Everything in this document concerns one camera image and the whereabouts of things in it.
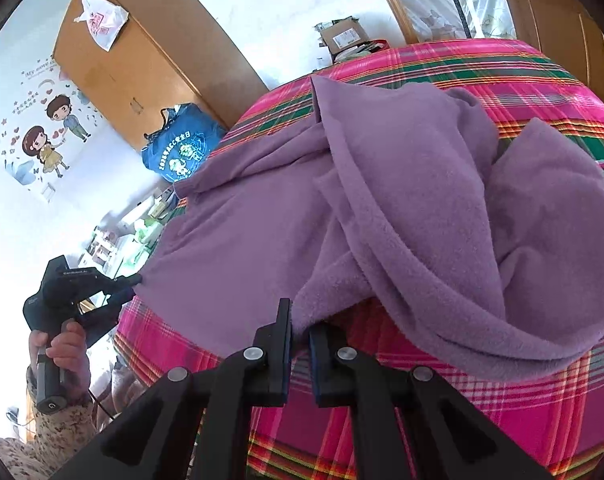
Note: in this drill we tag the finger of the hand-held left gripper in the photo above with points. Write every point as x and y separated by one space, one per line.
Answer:
124 282
113 309

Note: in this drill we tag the person's floral pajamas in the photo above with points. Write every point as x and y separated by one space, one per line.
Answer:
12 460

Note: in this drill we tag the person's left forearm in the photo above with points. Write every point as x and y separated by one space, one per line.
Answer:
67 425

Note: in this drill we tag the wooden door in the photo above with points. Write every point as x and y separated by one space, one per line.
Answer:
557 20

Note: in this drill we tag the person's left hand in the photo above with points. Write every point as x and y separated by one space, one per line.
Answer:
72 355

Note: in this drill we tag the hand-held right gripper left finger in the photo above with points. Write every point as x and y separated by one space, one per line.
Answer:
284 360

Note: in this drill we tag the wooden wardrobe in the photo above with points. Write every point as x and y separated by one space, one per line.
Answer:
157 60

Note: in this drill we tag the pink plaid tablecloth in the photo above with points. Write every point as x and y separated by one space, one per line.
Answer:
507 410

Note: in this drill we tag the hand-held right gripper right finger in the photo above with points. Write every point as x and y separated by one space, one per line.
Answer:
318 370

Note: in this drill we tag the purple fleece pants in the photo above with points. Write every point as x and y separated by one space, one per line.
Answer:
382 210

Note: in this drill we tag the cardboard box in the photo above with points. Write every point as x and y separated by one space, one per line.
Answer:
344 35

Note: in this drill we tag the white plastic bag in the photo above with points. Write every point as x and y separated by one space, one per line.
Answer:
102 22

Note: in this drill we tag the cartoon couple wall sticker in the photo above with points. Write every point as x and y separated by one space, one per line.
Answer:
42 145

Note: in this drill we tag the blue printed tote bag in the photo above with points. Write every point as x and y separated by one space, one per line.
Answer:
182 147

